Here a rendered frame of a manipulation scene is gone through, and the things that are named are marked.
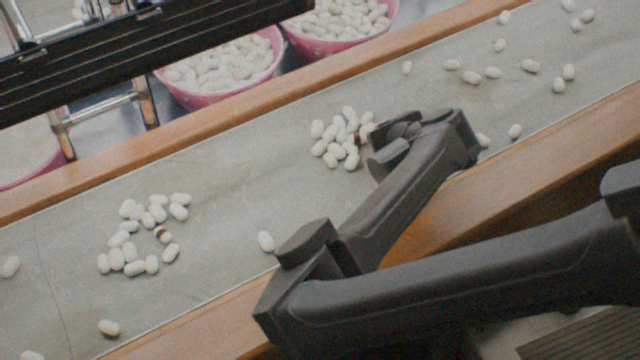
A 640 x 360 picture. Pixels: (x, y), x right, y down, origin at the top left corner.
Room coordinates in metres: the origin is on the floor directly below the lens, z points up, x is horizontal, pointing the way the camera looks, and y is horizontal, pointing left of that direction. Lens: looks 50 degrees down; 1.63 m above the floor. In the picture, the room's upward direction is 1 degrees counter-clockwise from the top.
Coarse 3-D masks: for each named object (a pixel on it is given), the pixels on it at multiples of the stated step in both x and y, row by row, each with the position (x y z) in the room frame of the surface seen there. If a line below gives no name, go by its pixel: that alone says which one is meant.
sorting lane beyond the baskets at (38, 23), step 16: (16, 0) 1.27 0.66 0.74; (32, 0) 1.27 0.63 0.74; (48, 0) 1.27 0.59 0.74; (64, 0) 1.26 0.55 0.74; (160, 0) 1.25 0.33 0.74; (32, 16) 1.21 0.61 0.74; (48, 16) 1.21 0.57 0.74; (64, 16) 1.20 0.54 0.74; (112, 16) 1.20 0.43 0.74; (0, 32) 1.15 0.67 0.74; (32, 32) 1.15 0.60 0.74; (0, 48) 1.10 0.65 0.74
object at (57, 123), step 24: (0, 0) 0.73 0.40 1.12; (120, 0) 0.84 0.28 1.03; (144, 0) 0.72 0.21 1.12; (24, 24) 0.68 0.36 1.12; (24, 48) 0.63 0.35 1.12; (120, 96) 0.83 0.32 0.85; (144, 96) 0.84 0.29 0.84; (48, 120) 0.76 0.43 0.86; (72, 120) 0.78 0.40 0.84; (144, 120) 0.84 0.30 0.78; (72, 144) 0.78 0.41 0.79
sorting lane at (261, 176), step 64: (576, 0) 1.23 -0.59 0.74; (384, 64) 1.02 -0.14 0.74; (512, 64) 1.02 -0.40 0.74; (576, 64) 1.02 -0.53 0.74; (256, 128) 0.85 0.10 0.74; (128, 192) 0.71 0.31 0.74; (192, 192) 0.71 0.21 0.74; (256, 192) 0.71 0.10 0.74; (320, 192) 0.70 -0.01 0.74; (0, 256) 0.58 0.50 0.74; (64, 256) 0.58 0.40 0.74; (192, 256) 0.58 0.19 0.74; (256, 256) 0.58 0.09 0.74; (0, 320) 0.47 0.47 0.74; (64, 320) 0.47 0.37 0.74; (128, 320) 0.47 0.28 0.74
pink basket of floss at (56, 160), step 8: (64, 112) 0.89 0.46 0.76; (56, 152) 0.78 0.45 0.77; (48, 160) 0.76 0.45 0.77; (56, 160) 0.78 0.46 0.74; (64, 160) 0.82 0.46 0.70; (40, 168) 0.74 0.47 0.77; (48, 168) 0.76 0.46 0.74; (56, 168) 0.79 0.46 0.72; (24, 176) 0.72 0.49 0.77; (32, 176) 0.73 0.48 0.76; (8, 184) 0.71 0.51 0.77; (16, 184) 0.72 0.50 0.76
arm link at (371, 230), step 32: (448, 128) 0.62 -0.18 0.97; (416, 160) 0.55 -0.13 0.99; (448, 160) 0.57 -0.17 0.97; (384, 192) 0.49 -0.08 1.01; (416, 192) 0.49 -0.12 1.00; (320, 224) 0.40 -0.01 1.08; (352, 224) 0.43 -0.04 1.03; (384, 224) 0.43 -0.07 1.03; (288, 256) 0.36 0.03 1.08; (352, 256) 0.37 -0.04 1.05
